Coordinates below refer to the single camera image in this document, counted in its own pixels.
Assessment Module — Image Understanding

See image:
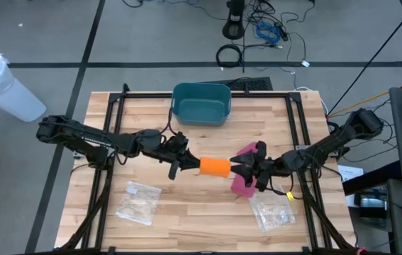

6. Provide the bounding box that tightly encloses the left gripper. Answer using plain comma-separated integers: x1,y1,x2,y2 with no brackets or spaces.
160,132,201,180

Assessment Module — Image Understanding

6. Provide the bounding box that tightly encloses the thin black slanted rod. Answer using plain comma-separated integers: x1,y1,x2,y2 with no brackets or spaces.
326,0,402,116

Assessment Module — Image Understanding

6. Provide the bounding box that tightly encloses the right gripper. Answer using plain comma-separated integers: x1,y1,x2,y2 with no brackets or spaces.
229,141,290,192

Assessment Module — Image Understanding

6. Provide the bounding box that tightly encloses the black stand base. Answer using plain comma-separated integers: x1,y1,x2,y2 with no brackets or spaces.
221,0,247,40

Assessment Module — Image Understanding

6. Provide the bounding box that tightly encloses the pink bandage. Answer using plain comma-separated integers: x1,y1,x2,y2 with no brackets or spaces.
230,141,258,198

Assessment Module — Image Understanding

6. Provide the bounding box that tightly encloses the white paper sheet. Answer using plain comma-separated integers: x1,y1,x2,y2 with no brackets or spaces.
337,164,365,208

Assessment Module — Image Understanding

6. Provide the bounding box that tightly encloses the teal plastic bin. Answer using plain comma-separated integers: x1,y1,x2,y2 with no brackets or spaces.
170,82,233,128

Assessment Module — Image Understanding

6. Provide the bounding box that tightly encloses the orange bandage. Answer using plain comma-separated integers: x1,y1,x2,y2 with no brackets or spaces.
199,157,232,179

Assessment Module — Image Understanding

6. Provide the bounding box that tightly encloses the black power strip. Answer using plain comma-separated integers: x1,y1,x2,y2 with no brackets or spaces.
274,21,289,42

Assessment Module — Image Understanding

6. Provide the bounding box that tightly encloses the blue cable bundle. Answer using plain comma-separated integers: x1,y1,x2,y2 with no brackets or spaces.
255,21,281,45

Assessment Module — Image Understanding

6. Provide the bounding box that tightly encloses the clear plastic bag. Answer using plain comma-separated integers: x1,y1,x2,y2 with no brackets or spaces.
115,180,162,227
249,191,296,234

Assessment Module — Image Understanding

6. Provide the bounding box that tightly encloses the black coiled cable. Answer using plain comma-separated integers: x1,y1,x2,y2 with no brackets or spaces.
216,43,243,68

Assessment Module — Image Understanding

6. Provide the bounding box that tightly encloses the black mesh panel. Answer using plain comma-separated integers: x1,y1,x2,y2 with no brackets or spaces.
206,76,274,91

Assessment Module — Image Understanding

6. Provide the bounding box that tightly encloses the yellow floor cable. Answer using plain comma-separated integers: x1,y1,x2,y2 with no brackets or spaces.
326,90,390,119

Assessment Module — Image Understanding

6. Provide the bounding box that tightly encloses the black metal table frame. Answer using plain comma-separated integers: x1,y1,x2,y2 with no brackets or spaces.
58,83,357,255

